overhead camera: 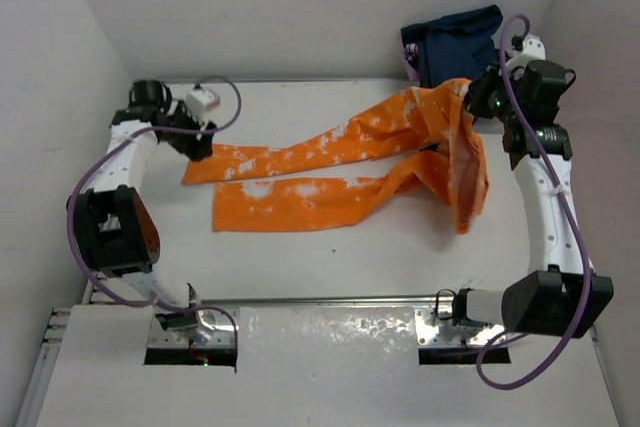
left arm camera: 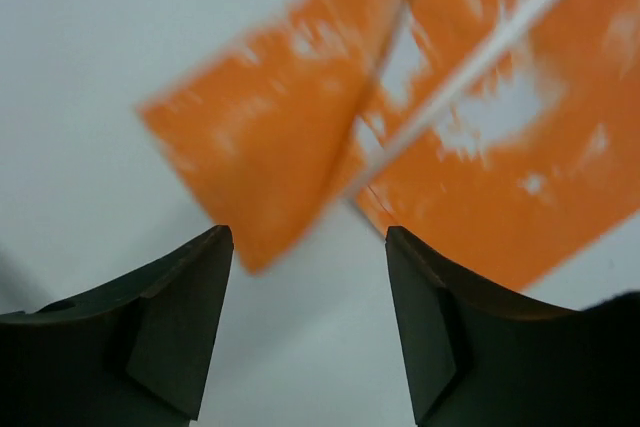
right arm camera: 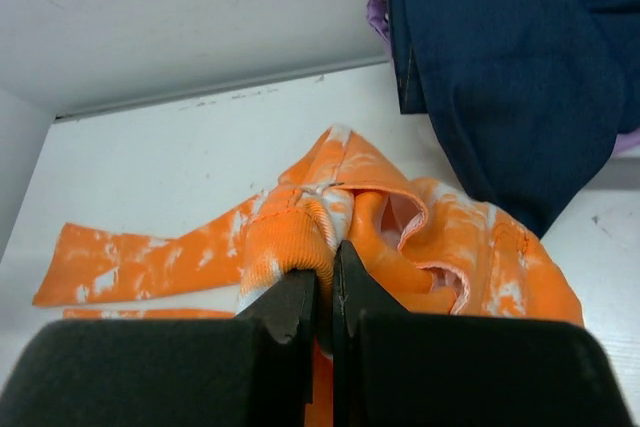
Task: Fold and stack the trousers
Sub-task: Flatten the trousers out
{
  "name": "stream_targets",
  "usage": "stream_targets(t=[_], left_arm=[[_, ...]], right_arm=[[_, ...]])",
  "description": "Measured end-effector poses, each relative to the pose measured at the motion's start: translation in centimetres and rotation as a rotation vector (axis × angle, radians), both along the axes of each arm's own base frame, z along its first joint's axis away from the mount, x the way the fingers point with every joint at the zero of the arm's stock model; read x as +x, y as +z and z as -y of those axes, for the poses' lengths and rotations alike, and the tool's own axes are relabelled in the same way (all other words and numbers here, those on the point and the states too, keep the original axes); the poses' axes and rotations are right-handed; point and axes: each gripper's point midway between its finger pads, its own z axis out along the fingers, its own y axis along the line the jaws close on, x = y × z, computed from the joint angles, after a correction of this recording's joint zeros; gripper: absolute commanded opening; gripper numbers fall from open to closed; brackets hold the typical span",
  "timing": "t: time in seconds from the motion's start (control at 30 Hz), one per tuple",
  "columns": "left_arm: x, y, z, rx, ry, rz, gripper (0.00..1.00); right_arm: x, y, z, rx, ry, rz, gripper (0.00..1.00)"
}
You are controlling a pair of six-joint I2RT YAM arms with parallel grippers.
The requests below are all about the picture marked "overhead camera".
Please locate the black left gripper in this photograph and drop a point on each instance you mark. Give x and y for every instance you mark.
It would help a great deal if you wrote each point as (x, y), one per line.
(191, 147)

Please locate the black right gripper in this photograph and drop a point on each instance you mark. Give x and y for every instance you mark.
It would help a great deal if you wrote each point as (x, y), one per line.
(478, 89)

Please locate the orange tie-dye trousers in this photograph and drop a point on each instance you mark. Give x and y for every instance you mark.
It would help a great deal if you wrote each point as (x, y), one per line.
(417, 137)

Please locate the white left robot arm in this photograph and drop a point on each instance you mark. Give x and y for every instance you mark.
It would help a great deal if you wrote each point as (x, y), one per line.
(113, 231)

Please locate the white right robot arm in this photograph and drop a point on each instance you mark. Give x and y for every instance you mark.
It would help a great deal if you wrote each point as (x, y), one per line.
(553, 292)

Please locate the dark navy blue trousers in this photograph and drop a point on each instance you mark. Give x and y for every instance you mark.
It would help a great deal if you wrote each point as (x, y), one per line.
(455, 46)

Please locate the lilac garment in basket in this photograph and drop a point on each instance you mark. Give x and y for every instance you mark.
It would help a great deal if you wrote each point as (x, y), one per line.
(410, 60)

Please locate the white front cover panel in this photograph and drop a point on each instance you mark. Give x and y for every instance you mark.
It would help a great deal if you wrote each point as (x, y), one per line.
(303, 367)

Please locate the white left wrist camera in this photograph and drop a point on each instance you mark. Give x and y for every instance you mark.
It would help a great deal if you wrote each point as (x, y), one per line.
(201, 101)

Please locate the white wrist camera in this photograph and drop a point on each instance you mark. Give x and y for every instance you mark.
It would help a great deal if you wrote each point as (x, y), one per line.
(201, 101)
(524, 50)

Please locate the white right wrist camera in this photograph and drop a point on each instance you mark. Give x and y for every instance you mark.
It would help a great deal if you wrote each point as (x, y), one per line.
(524, 50)

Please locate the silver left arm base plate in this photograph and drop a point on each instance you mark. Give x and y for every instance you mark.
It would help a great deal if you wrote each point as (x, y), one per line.
(206, 328)

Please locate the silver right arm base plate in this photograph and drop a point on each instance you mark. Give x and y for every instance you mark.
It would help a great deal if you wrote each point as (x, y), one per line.
(438, 334)

